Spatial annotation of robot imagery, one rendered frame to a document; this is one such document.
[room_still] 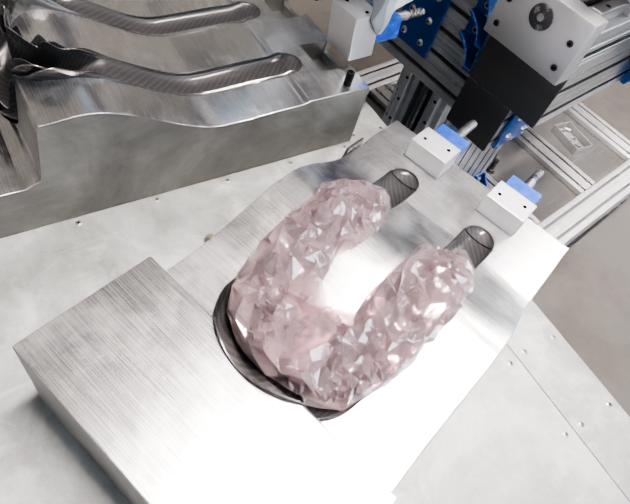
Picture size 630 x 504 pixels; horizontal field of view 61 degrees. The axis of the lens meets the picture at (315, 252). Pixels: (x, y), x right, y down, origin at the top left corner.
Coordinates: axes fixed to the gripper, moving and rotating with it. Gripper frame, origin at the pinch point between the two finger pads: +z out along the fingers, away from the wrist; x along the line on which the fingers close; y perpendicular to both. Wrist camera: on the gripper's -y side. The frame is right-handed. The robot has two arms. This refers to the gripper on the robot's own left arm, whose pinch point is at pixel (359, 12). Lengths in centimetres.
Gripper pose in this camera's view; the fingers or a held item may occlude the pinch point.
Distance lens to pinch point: 70.4
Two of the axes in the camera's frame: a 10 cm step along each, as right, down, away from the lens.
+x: -5.3, -7.2, 4.6
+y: 8.4, -3.7, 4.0
